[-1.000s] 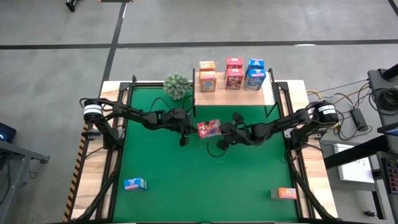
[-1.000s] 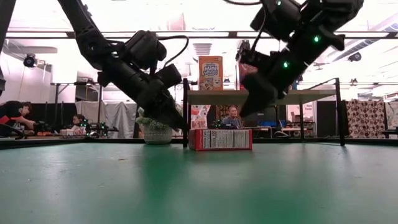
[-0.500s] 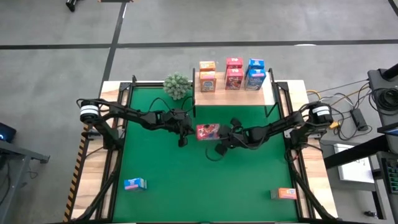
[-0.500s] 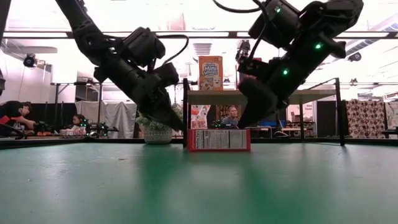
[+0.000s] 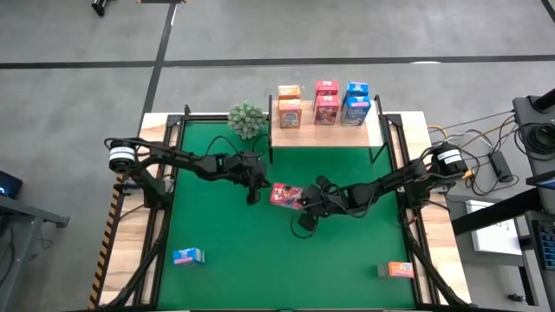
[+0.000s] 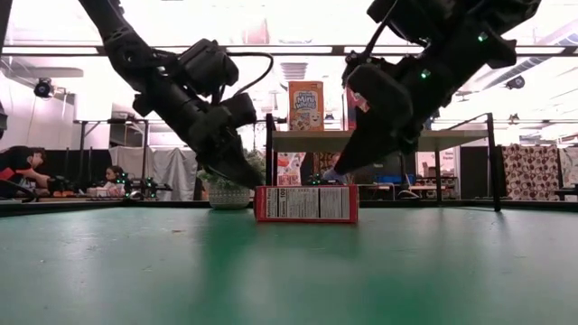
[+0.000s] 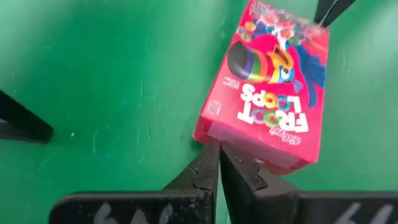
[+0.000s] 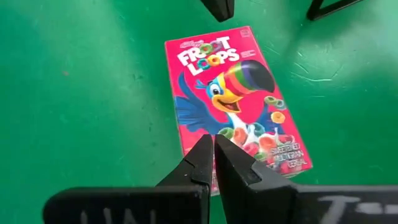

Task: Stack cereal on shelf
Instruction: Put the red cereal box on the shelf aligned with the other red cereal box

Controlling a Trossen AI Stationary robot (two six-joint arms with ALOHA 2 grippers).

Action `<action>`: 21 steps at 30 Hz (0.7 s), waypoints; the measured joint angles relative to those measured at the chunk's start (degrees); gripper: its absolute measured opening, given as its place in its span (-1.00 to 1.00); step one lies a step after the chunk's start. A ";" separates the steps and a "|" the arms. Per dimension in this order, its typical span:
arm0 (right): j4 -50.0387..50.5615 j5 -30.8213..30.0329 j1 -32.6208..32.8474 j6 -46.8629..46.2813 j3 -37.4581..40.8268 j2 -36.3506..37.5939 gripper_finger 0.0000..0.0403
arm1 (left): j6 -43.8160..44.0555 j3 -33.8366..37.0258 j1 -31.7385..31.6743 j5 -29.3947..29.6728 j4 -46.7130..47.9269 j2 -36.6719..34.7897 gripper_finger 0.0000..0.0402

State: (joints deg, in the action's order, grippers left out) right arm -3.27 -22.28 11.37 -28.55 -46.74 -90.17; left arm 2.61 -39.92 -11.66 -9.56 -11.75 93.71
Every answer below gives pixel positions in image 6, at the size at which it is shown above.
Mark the gray draped cloth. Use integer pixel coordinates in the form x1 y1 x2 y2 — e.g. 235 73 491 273
107 144 202 202

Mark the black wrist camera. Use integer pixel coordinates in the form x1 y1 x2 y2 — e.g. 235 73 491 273
366 0 425 29
177 38 240 98

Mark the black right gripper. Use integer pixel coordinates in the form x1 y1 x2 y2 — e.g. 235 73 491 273
332 30 471 177

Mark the orange mandala tapestry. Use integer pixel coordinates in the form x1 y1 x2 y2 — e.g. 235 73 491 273
313 152 345 176

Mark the green table mat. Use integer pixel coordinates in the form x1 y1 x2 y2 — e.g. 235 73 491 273
0 206 578 325

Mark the brown patterned hanging cloth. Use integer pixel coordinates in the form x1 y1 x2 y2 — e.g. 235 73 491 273
500 144 561 202

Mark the white printed poster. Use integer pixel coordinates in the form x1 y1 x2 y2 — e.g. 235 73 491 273
275 152 307 187

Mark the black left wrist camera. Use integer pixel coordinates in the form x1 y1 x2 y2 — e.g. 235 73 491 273
177 38 240 98

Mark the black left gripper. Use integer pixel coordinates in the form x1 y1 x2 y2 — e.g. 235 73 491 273
134 79 266 190

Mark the black left wrist camera cable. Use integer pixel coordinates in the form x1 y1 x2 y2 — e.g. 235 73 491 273
223 51 275 99

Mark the background computer monitor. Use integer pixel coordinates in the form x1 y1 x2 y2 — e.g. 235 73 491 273
360 153 416 186

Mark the black partition panel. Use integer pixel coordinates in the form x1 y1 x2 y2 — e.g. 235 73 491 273
44 148 114 200
459 144 500 200

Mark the wooden shelf with black legs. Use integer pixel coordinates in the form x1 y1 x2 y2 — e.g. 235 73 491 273
265 112 503 216

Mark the person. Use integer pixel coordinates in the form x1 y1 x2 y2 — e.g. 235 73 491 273
102 164 127 196
0 144 54 200

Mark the small green potted plant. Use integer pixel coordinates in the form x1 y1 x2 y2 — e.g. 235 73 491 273
197 148 267 210

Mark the black background workstation frame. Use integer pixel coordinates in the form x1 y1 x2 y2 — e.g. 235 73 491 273
74 117 191 150

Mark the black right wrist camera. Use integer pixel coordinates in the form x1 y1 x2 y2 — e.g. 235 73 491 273
366 0 425 29

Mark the orange Mini-Wheats cereal box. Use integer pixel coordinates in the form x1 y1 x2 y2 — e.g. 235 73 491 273
287 80 325 133

